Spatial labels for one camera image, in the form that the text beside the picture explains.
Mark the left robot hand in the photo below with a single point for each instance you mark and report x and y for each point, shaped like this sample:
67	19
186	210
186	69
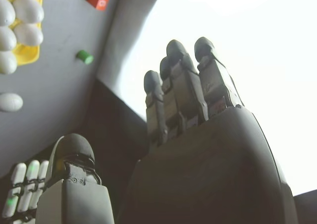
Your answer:
210	172

